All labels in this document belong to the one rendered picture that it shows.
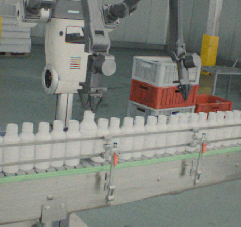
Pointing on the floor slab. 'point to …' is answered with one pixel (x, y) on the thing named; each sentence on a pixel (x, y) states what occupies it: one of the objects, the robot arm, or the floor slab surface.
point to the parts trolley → (223, 73)
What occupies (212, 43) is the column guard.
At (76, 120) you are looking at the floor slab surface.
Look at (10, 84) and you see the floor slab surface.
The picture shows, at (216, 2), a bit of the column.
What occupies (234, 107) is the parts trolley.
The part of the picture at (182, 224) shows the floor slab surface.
